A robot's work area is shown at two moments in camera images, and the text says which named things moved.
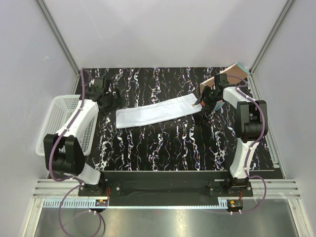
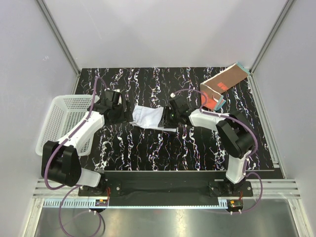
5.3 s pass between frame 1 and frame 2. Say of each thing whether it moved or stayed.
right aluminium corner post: stayed
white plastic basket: stayed
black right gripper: moved
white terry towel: moved
